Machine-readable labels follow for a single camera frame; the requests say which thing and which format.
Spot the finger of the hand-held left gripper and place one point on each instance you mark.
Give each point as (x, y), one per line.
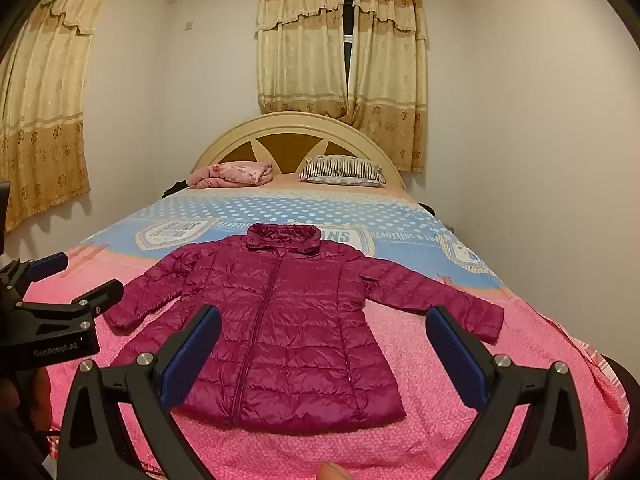
(95, 297)
(50, 265)

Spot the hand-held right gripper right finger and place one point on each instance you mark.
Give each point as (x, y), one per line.
(457, 355)

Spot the wide beige floral curtain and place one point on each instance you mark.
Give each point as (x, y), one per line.
(45, 110)

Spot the magenta quilted down jacket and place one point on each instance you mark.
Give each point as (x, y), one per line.
(300, 335)

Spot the cream wooden headboard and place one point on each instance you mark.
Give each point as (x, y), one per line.
(295, 125)

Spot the person's right hand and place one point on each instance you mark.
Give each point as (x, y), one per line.
(334, 472)

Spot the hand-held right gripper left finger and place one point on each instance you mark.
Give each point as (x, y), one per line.
(192, 355)

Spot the folded pink floral blanket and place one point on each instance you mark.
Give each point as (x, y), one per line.
(230, 174)

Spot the striped pillow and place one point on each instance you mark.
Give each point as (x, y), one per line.
(345, 167)

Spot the person's left forearm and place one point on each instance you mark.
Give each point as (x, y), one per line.
(20, 455)

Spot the dark cloth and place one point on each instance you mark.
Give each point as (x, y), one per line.
(175, 189)

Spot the bed with cream headboard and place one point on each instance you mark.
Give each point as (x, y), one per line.
(525, 385)

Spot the person's left hand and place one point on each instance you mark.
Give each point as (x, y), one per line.
(32, 400)

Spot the peach bed sheet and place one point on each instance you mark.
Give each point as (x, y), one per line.
(285, 182)

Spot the beige floral curtain panel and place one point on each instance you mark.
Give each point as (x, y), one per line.
(300, 60)
(390, 85)

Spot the dark window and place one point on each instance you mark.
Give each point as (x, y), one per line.
(347, 50)

